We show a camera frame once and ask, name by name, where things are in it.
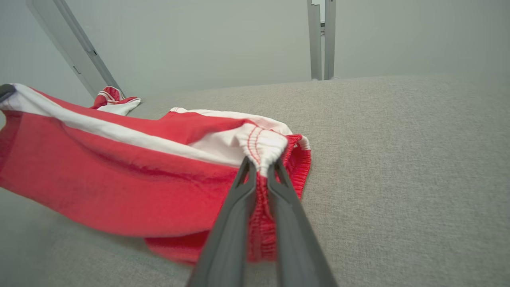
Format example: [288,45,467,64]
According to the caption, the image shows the red white-sleeved jersey shirt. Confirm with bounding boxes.
[91,86,141,116]

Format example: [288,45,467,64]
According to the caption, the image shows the red shorts with white stripe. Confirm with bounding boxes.
[0,83,312,265]

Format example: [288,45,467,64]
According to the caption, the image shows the grey metal partition post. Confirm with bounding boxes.
[307,0,323,81]
[324,0,337,80]

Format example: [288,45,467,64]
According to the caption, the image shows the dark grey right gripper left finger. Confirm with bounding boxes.
[187,157,258,287]

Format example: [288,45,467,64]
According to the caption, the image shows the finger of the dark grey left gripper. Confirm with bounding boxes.
[0,83,17,103]

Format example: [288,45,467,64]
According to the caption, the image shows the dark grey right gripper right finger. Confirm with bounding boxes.
[267,158,339,287]

